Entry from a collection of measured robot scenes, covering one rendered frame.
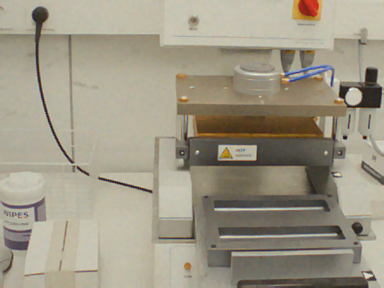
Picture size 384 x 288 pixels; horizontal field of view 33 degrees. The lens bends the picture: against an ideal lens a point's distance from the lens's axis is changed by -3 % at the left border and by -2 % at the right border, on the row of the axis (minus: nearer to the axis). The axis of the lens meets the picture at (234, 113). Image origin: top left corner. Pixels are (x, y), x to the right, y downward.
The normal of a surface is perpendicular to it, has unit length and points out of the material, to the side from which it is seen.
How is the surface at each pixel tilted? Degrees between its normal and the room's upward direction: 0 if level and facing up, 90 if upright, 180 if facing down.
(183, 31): 90
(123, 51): 90
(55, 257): 1
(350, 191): 41
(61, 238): 1
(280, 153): 90
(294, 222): 0
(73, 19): 90
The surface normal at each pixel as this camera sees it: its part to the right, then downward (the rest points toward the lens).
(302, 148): 0.10, 0.30
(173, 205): 0.10, -0.53
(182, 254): 0.11, -0.13
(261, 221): 0.04, -0.95
